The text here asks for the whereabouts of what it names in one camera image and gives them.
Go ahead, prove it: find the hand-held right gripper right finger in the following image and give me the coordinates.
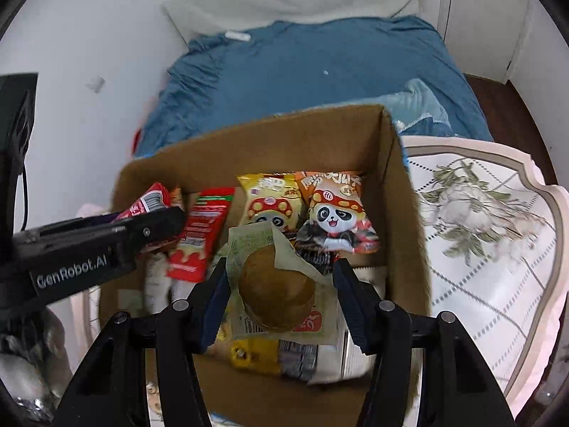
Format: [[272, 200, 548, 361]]
[[333, 258, 516, 427]]

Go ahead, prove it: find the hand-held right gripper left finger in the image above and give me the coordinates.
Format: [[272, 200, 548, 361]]
[[51, 258, 232, 427]]

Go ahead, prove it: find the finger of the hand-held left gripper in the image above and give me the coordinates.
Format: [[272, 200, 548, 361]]
[[111, 207, 187, 254]]

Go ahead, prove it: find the red white striped snack packet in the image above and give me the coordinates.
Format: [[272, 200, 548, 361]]
[[111, 182, 172, 254]]

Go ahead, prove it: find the white barcode snack packet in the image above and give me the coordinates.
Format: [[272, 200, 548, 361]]
[[307, 264, 383, 385]]

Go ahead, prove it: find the green packet with brown bun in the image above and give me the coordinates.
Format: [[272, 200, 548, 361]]
[[224, 222, 341, 345]]

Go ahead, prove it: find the brown cardboard box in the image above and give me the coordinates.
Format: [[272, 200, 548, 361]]
[[100, 104, 434, 427]]

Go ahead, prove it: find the black grey snack packet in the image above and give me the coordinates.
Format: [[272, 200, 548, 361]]
[[278, 340, 318, 381]]

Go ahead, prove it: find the orange panda snack packet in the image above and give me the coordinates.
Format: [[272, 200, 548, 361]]
[[293, 171, 381, 272]]

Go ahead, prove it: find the crumpled silver foil bag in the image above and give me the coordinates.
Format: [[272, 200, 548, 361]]
[[0, 311, 74, 423]]

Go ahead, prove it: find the yellow panda snack packet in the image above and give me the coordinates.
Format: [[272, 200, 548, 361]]
[[235, 173, 307, 234]]

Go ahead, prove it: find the light blue cloth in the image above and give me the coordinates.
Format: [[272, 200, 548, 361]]
[[382, 79, 452, 136]]

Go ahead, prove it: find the blue bed blanket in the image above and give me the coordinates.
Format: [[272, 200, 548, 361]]
[[133, 15, 494, 161]]

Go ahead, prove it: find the white door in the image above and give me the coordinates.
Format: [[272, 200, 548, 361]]
[[438, 0, 534, 83]]

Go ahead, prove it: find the black cable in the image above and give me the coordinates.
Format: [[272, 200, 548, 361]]
[[15, 160, 30, 232]]

